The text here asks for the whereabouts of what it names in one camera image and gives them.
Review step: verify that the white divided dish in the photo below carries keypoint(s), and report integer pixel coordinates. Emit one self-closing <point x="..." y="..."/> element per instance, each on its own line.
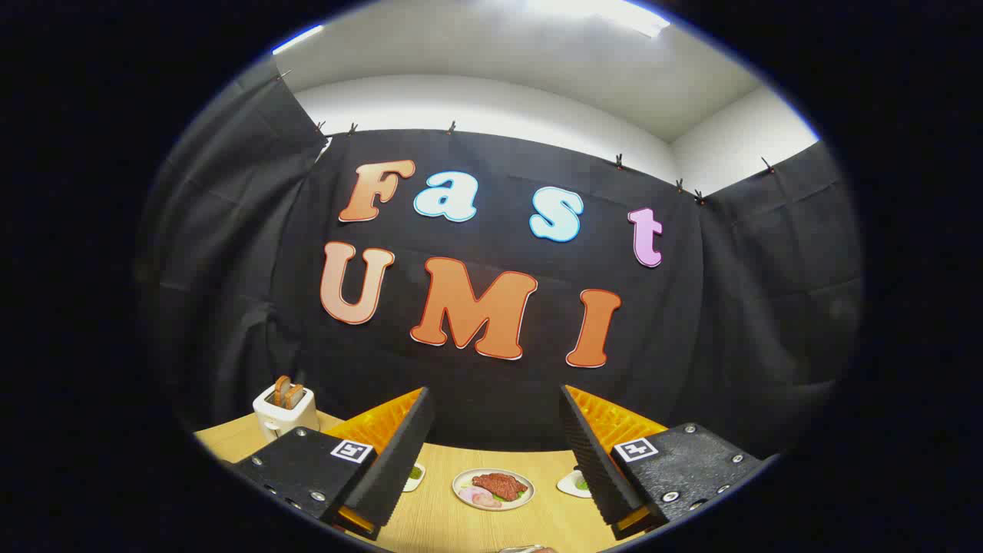
<point x="415" y="482"/>

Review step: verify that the pale pink ham slice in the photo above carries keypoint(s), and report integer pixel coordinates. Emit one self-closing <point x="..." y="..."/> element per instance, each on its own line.
<point x="468" y="495"/>

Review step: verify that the white toaster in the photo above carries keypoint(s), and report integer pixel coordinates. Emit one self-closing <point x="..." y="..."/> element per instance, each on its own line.
<point x="288" y="421"/>

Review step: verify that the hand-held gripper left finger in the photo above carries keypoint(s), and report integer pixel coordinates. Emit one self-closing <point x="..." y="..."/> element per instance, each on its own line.
<point x="399" y="461"/>

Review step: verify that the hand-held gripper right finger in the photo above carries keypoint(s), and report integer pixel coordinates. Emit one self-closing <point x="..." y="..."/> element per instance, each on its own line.
<point x="595" y="461"/>

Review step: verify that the beige round plate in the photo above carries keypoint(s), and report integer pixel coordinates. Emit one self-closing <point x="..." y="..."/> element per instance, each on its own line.
<point x="461" y="482"/>

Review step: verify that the black backdrop cloth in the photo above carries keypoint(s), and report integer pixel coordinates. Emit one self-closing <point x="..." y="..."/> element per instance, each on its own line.
<point x="230" y="269"/>

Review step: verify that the brown steak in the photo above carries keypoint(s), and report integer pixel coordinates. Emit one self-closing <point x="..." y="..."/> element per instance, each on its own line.
<point x="499" y="485"/>

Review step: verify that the red-rimmed sausage slice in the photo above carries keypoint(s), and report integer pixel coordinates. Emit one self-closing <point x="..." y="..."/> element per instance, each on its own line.
<point x="488" y="501"/>

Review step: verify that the small white square dish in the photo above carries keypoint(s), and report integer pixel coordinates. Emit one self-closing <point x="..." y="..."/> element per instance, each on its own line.
<point x="568" y="484"/>

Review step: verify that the toasted bread slice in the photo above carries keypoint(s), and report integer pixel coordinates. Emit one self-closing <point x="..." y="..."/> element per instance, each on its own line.
<point x="281" y="390"/>
<point x="295" y="396"/>

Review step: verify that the green lettuce leaf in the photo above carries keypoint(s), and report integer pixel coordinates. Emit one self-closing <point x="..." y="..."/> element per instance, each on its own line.
<point x="516" y="499"/>

